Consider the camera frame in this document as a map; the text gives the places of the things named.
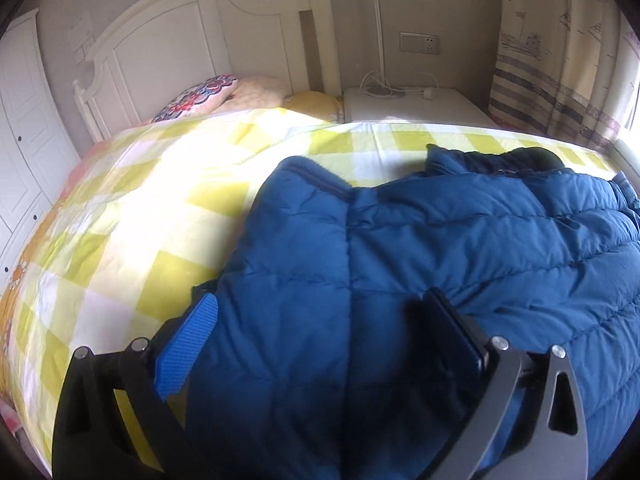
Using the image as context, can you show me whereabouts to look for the white wooden headboard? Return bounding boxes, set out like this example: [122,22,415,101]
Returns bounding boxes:
[73,0,342,142]

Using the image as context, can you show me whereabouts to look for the floral patterned pillow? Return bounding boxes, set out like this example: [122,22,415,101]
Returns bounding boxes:
[151,75,239,122]

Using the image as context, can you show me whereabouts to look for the beige yellow pillow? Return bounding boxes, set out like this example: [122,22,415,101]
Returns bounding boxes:
[218,76,344,122]

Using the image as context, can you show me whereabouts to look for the beige wall socket plate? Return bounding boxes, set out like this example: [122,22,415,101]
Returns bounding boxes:
[399,32,440,55]

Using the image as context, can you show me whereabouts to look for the yellow white checked bed sheet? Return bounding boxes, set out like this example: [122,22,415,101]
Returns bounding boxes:
[1,108,614,464]

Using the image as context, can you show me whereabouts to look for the white wardrobe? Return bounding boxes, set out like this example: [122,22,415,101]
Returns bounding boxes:
[0,10,79,287]

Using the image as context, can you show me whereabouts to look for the paper notice on wall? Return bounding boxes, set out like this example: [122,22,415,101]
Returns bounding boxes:
[68,15,96,66]

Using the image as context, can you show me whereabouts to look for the blue quilted puffer jacket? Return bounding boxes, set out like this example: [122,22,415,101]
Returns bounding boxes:
[186,148,639,479]

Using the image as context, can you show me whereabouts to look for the white charger cable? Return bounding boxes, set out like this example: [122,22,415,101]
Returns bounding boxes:
[358,69,442,101]

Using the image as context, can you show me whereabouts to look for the white bedside table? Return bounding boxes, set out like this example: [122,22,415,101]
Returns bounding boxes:
[344,88,497,128]

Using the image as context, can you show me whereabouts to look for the cream patterned curtain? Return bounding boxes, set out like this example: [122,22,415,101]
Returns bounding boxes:
[488,0,639,153]

